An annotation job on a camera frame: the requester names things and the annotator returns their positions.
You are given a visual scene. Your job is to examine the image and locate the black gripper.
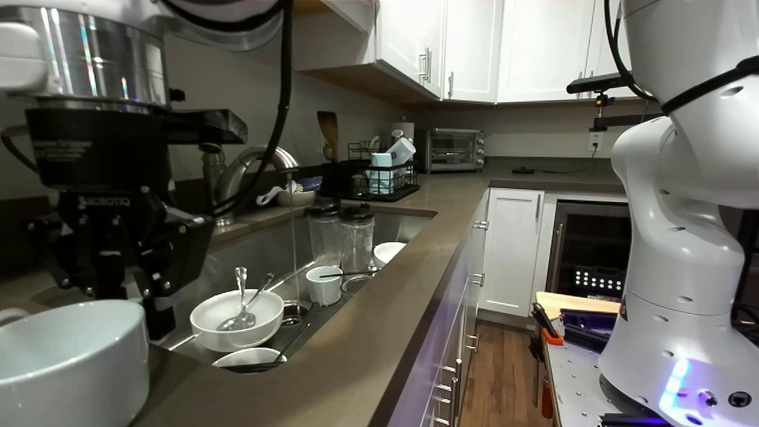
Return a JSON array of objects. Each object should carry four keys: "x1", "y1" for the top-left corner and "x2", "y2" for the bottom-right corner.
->
[{"x1": 27, "y1": 105, "x2": 217, "y2": 343}]

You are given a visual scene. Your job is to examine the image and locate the small white cup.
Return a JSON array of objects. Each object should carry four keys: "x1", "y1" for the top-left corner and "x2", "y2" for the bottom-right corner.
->
[{"x1": 305, "y1": 264, "x2": 347, "y2": 308}]

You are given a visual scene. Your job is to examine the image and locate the pale blue cylinder cup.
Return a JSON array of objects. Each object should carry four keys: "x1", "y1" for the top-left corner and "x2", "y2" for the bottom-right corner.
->
[{"x1": 367, "y1": 149, "x2": 397, "y2": 198}]

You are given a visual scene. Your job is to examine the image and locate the silver spoon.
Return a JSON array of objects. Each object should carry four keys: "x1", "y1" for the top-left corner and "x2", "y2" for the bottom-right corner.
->
[
  {"x1": 233, "y1": 267, "x2": 252, "y2": 306},
  {"x1": 217, "y1": 270, "x2": 281, "y2": 333}
]

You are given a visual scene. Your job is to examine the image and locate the steel sink basin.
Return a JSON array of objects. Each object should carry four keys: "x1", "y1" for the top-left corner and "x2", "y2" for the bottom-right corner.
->
[{"x1": 150, "y1": 206, "x2": 436, "y2": 377}]

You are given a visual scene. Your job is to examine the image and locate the large white bowl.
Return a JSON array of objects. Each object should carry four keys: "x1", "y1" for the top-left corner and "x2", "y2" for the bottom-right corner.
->
[{"x1": 188, "y1": 287, "x2": 288, "y2": 353}]

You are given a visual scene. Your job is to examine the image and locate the curved steel faucet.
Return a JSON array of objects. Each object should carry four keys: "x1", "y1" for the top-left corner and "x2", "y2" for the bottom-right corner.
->
[{"x1": 217, "y1": 142, "x2": 302, "y2": 229}]

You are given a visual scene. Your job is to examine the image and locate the white dish brush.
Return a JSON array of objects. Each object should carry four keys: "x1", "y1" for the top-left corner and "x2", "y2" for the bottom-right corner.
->
[{"x1": 255, "y1": 185, "x2": 288, "y2": 208}]

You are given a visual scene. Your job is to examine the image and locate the small white dish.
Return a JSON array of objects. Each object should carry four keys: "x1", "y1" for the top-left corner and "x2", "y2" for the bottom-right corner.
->
[{"x1": 210, "y1": 344, "x2": 289, "y2": 375}]

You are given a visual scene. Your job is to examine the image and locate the small sponge bowl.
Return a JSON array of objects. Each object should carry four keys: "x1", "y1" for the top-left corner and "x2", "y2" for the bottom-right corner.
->
[{"x1": 274, "y1": 178, "x2": 319, "y2": 208}]

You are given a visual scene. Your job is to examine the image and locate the clear jar black lid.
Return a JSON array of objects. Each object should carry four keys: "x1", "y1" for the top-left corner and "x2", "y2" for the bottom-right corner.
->
[
  {"x1": 337, "y1": 201, "x2": 377, "y2": 275},
  {"x1": 305, "y1": 201, "x2": 345, "y2": 270}
]

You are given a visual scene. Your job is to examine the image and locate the silver teaspoon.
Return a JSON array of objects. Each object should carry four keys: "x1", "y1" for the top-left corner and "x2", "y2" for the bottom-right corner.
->
[{"x1": 316, "y1": 268, "x2": 382, "y2": 282}]

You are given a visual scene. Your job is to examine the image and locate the wooden spatula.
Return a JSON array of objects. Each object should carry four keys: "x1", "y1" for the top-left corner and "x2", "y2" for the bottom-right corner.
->
[{"x1": 316, "y1": 109, "x2": 343, "y2": 163}]

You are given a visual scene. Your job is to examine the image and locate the black dish rack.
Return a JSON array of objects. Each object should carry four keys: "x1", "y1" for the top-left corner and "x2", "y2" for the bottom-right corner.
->
[{"x1": 319, "y1": 157, "x2": 423, "y2": 205}]

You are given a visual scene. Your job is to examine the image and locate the white plate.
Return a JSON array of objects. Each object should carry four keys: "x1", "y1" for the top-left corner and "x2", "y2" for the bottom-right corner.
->
[{"x1": 372, "y1": 241, "x2": 411, "y2": 268}]

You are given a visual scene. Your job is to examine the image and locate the white item in rack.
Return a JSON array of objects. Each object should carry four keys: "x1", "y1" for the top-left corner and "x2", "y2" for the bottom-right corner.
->
[{"x1": 388, "y1": 135, "x2": 417, "y2": 169}]

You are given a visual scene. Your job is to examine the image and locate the lavender lower cabinets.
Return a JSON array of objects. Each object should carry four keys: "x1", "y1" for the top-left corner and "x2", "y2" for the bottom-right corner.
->
[{"x1": 371, "y1": 187, "x2": 494, "y2": 427}]

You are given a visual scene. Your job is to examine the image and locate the steel toaster oven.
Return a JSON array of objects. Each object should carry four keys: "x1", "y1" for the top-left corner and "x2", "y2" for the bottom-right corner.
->
[{"x1": 426, "y1": 127, "x2": 487, "y2": 174}]

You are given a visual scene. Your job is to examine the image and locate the white lower cabinet door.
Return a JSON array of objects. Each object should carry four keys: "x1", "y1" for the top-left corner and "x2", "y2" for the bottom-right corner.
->
[{"x1": 480, "y1": 187, "x2": 548, "y2": 318}]

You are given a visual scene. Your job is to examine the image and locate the orange black clamp tool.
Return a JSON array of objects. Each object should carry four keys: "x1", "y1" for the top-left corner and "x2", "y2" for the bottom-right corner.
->
[{"x1": 529, "y1": 302, "x2": 568, "y2": 352}]

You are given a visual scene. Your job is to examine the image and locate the wooden plank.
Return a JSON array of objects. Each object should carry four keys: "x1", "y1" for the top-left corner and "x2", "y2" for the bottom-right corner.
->
[{"x1": 533, "y1": 289, "x2": 625, "y2": 318}]

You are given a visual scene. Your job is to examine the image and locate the white upper cabinets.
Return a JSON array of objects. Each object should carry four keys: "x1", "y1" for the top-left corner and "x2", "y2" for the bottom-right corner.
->
[{"x1": 293, "y1": 0, "x2": 644, "y2": 105}]

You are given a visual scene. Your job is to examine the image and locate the black undercounter fridge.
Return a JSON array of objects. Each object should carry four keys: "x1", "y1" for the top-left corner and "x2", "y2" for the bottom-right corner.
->
[{"x1": 545, "y1": 200, "x2": 635, "y2": 302}]

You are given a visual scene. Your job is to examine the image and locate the perforated robot table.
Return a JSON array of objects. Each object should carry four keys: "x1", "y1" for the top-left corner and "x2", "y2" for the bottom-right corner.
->
[{"x1": 541, "y1": 316, "x2": 759, "y2": 427}]

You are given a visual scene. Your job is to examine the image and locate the dark purple box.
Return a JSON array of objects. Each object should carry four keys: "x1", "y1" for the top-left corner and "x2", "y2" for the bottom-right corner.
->
[{"x1": 561, "y1": 308, "x2": 625, "y2": 353}]

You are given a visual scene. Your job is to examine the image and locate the silver utensil handle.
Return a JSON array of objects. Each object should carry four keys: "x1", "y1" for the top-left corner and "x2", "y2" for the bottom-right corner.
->
[{"x1": 166, "y1": 331, "x2": 200, "y2": 353}]

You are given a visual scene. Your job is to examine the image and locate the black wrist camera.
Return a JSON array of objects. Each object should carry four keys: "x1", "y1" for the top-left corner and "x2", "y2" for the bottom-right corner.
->
[{"x1": 161, "y1": 106, "x2": 250, "y2": 147}]

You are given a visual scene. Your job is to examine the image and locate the red handled tool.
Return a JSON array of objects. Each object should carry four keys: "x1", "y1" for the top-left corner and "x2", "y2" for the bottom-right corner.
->
[{"x1": 538, "y1": 383, "x2": 555, "y2": 423}]

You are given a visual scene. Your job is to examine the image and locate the black stereo camera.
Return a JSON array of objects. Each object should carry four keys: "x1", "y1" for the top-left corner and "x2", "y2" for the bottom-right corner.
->
[{"x1": 564, "y1": 69, "x2": 645, "y2": 98}]

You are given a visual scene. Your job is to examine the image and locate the black cable bundle on arm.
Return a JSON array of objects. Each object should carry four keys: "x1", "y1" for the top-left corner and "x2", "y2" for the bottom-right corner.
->
[{"x1": 603, "y1": 0, "x2": 759, "y2": 115}]

